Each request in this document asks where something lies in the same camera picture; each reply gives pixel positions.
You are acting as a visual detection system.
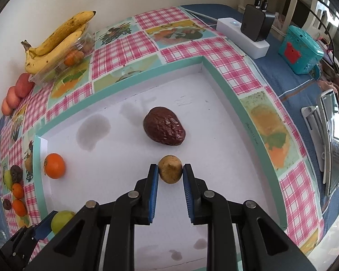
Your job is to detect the glass fruit bowl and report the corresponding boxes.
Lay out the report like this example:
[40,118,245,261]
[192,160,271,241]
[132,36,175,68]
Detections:
[28,31,95,86]

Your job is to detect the large dark red date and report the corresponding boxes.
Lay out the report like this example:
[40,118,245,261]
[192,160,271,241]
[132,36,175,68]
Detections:
[143,106,186,147]

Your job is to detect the white cable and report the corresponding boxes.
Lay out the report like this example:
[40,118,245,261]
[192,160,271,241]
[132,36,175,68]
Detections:
[184,7,219,26]

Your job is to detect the white power strip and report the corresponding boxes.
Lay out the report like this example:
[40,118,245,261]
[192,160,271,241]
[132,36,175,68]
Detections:
[216,17,270,60]

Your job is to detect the black charger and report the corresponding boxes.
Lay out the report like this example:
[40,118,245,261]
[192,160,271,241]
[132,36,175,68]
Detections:
[241,4,277,42]

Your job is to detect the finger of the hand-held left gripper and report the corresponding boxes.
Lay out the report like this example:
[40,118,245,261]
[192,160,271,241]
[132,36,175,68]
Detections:
[0,210,58,271]

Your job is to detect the grey tablet stand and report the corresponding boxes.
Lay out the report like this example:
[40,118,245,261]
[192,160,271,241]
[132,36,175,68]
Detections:
[301,106,327,173]

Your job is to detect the white tray with teal rim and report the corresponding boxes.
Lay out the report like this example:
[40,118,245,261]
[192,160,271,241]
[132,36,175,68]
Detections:
[33,55,289,271]

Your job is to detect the small orange in clear container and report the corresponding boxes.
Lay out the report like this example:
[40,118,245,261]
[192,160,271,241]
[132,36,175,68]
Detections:
[64,50,85,67]

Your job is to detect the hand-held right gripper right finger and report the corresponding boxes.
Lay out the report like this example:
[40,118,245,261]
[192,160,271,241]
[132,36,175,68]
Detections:
[182,164,317,271]

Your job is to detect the pink checked fruit-print tablecloth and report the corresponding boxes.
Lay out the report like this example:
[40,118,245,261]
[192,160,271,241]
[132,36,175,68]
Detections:
[0,6,325,256]

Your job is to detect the teal toy box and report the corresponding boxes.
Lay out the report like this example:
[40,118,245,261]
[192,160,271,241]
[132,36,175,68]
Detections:
[279,25,325,75]

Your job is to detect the green round fruit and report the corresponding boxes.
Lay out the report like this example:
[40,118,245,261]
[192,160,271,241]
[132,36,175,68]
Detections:
[51,210,76,235]

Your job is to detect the small orange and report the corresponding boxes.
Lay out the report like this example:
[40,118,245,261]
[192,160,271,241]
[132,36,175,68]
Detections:
[12,183,25,199]
[64,50,85,67]
[13,199,27,217]

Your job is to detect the orange tangerine with green stem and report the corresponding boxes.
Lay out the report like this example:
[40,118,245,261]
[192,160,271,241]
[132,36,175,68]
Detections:
[43,153,66,180]

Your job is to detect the yellow banana bunch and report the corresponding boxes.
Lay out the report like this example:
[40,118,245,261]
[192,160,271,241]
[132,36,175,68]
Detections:
[21,10,97,75]

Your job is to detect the tablet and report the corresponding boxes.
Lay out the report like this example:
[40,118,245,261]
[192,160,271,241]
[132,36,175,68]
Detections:
[319,88,339,196]

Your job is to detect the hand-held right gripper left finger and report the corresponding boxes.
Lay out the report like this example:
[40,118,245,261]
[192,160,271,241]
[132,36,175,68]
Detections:
[25,164,160,271]

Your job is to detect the white furniture frame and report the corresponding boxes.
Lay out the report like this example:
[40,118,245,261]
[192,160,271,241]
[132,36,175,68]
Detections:
[239,0,339,34]

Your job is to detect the small yellow-brown fruit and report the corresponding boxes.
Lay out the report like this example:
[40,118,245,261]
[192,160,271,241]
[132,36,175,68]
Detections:
[158,155,184,185]

